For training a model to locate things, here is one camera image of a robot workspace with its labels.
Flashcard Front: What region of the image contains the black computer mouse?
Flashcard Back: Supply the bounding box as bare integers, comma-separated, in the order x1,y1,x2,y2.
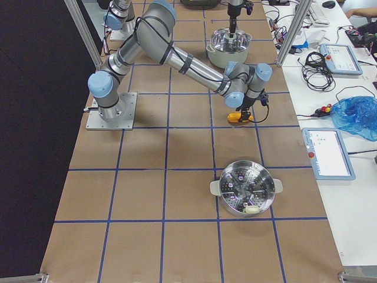
322,0,336,9

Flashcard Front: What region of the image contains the lower teach pendant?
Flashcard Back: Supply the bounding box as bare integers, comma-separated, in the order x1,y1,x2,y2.
302,128,356,180

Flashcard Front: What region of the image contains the steel steamer basket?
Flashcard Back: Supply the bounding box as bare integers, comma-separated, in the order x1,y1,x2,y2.
210,160,283,218

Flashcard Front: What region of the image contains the upper teach pendant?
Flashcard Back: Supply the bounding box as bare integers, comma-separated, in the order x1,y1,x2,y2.
319,44,363,75

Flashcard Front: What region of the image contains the glass pot lid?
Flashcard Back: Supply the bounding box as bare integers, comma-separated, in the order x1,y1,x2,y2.
210,28,252,54

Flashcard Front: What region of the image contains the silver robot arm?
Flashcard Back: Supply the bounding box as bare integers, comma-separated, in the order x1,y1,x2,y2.
88,1,272,129
104,1,253,41

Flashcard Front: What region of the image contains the blue plastic bag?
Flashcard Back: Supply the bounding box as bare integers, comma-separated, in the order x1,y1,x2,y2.
330,96,376,142

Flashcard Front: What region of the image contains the emergency stop button box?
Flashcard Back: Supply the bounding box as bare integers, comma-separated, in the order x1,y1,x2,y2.
313,104,332,117

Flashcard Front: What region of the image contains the yellow toy corn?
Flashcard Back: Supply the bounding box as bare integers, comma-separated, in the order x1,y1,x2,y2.
227,112,253,123

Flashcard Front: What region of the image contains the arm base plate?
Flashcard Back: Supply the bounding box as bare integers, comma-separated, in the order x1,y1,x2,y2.
110,28,134,41
86,93,138,130

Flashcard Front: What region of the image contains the teach pendant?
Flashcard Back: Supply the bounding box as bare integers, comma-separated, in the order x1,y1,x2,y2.
319,44,363,75
302,128,356,180

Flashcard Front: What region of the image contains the aluminium frame post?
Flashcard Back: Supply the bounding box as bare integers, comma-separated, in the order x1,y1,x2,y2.
64,0,102,71
276,0,312,67

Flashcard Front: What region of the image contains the white keyboard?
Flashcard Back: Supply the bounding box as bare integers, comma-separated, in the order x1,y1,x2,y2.
307,1,330,27

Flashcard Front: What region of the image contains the white pot with steel interior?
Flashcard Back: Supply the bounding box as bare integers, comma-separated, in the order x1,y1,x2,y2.
206,28,252,68

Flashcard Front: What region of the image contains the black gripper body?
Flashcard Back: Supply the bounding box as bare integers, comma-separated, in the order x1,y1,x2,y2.
241,91,269,112
227,0,253,18

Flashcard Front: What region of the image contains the black coiled cable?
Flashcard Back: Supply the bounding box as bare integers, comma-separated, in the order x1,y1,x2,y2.
302,51,336,91

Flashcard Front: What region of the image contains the left aluminium frame post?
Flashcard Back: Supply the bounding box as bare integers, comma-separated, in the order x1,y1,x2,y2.
64,0,102,71

